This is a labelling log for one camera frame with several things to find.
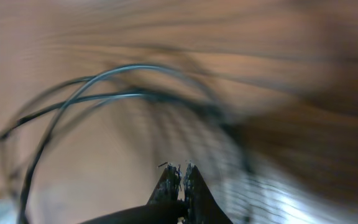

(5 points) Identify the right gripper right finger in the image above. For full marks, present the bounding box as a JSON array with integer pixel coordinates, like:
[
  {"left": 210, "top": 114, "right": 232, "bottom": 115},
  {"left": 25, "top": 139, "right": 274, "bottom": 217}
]
[{"left": 183, "top": 163, "right": 232, "bottom": 224}]

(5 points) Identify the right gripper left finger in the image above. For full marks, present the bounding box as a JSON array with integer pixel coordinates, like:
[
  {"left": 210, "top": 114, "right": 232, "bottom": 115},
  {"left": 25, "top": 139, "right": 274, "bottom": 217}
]
[{"left": 147, "top": 163, "right": 181, "bottom": 205}]

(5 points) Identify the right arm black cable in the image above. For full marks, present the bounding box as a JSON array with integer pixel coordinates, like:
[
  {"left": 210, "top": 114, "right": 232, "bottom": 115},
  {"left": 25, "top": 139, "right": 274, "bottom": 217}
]
[{"left": 79, "top": 200, "right": 188, "bottom": 224}]

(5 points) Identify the black usb cable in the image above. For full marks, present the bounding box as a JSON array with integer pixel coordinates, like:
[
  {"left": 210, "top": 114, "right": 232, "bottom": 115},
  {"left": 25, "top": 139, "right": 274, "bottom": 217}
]
[{"left": 0, "top": 63, "right": 254, "bottom": 224}]

